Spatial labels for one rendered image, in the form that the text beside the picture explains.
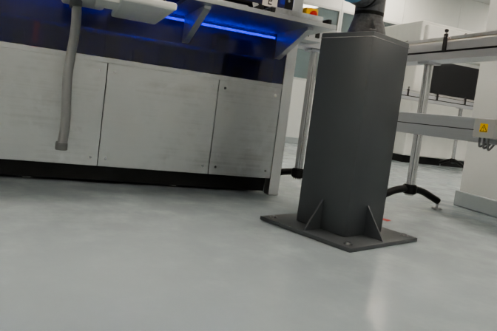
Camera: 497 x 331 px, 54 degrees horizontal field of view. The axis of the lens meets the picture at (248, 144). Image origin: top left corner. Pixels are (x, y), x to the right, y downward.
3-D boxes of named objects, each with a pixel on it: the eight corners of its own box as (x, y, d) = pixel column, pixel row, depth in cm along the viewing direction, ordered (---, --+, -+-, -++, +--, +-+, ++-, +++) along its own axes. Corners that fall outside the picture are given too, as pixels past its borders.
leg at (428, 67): (397, 193, 282) (417, 61, 277) (410, 193, 285) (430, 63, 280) (407, 196, 274) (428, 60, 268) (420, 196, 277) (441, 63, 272)
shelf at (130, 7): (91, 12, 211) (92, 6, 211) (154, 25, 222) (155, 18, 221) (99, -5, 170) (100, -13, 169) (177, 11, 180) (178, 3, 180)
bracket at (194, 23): (181, 42, 237) (185, 15, 236) (188, 43, 238) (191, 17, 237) (200, 35, 206) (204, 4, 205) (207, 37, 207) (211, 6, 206)
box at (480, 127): (472, 136, 230) (475, 117, 229) (479, 137, 232) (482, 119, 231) (492, 139, 219) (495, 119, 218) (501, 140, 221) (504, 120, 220)
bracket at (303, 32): (274, 58, 256) (276, 34, 255) (279, 59, 257) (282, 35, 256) (304, 55, 224) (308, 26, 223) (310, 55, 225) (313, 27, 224)
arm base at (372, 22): (392, 41, 193) (396, 16, 192) (370, 33, 183) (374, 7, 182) (361, 41, 204) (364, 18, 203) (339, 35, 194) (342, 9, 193)
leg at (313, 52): (287, 176, 291) (304, 49, 285) (300, 177, 294) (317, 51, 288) (293, 179, 282) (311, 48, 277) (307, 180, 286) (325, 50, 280)
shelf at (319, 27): (164, 14, 240) (165, 10, 240) (290, 39, 266) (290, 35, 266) (188, -2, 196) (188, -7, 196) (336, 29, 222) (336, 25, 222)
